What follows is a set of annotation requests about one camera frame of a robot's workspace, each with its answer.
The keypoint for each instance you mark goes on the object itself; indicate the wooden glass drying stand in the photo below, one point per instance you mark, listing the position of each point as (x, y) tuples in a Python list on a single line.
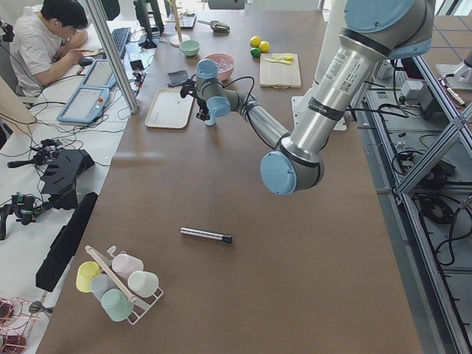
[(179, 37)]

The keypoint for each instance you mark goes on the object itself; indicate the black computer mouse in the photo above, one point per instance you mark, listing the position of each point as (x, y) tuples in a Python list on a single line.
[(86, 61)]

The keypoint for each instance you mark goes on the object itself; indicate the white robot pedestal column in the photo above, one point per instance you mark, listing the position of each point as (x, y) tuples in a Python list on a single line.
[(329, 48)]

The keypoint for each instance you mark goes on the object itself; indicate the whole yellow lemon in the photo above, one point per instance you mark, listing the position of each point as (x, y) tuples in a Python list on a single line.
[(255, 41), (264, 46)]

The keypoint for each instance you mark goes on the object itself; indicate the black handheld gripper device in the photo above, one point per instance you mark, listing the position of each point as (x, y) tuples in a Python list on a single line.
[(23, 207)]

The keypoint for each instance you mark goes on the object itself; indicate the grey folded cloth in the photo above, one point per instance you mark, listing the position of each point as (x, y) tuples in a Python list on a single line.
[(177, 78)]

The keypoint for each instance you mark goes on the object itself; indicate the mint green plastic cup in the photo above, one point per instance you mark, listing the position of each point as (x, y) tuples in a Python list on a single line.
[(116, 305)]

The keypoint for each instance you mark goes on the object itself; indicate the black keyboard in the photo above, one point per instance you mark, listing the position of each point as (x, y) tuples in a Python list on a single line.
[(120, 37)]

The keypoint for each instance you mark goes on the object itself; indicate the wooden cutting board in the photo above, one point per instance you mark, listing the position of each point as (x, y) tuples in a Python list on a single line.
[(279, 76)]

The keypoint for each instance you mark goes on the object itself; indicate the white plastic cup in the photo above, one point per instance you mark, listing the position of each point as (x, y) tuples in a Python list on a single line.
[(143, 283)]

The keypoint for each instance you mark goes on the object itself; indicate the blue teach pendant near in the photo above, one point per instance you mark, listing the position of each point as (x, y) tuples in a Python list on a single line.
[(85, 105)]

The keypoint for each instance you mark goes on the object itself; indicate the pink bowl of ice cubes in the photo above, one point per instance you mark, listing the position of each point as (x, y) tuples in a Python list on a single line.
[(225, 64)]

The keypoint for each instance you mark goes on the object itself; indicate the yellow plastic cup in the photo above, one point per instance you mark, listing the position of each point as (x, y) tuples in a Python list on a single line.
[(86, 272)]

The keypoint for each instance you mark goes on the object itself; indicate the grey plastic cup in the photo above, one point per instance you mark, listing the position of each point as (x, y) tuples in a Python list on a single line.
[(101, 284)]

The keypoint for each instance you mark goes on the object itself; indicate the blue teach pendant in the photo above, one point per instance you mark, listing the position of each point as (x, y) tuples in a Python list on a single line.
[(85, 105), (100, 74)]

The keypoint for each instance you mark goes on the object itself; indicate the cream rabbit serving tray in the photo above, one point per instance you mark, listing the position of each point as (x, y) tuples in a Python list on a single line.
[(169, 109)]

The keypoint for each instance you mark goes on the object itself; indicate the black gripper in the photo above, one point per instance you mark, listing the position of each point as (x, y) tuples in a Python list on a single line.
[(201, 109)]

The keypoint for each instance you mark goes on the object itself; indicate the lemon half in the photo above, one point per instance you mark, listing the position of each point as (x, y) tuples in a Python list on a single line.
[(288, 57)]

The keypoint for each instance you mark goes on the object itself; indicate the steel muddler with black tip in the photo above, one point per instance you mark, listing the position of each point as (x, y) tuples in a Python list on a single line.
[(208, 235)]

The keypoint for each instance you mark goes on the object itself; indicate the steel ice scoop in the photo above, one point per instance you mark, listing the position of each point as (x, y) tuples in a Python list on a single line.
[(216, 26)]

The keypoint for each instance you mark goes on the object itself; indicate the seated man in white shirt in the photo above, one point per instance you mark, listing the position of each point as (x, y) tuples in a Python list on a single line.
[(47, 44)]

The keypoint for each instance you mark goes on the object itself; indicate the aluminium frame post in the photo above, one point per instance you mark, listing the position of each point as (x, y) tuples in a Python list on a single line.
[(98, 17)]

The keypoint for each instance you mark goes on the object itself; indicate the white wire cup rack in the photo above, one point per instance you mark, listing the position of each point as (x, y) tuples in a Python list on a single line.
[(141, 305)]

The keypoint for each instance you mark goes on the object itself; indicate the black slotted stand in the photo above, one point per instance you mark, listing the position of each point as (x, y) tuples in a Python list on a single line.
[(60, 178)]

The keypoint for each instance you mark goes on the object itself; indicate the green lime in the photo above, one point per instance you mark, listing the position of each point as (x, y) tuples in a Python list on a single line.
[(255, 52)]

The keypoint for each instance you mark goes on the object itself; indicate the light blue plastic cup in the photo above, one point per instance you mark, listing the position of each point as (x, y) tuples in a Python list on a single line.
[(211, 121)]

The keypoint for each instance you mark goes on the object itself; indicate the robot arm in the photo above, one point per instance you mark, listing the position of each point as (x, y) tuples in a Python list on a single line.
[(365, 32)]

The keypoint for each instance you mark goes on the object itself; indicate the blue teach pendant far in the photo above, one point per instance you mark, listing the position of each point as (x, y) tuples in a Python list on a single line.
[(100, 74)]

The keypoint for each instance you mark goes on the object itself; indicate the mint green bowl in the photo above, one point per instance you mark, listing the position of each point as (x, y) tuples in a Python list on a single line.
[(190, 48)]

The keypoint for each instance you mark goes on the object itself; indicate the yellow plastic knife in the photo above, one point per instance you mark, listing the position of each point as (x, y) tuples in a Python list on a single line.
[(273, 60)]

